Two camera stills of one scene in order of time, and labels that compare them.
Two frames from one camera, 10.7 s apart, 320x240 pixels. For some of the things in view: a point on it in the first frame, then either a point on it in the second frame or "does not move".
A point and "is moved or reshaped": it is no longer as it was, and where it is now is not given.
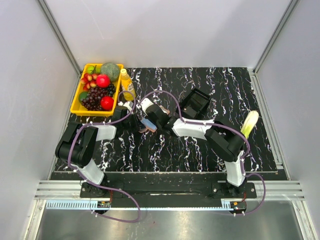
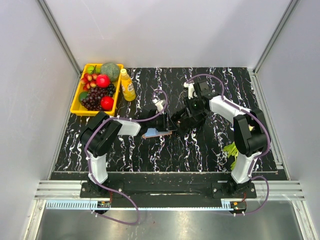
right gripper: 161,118 -> 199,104
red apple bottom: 107,102 does not move
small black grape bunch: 111,89 does not move
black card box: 195,104 is moved or reshaped
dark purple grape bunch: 92,101 does not move
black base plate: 170,186 does not move
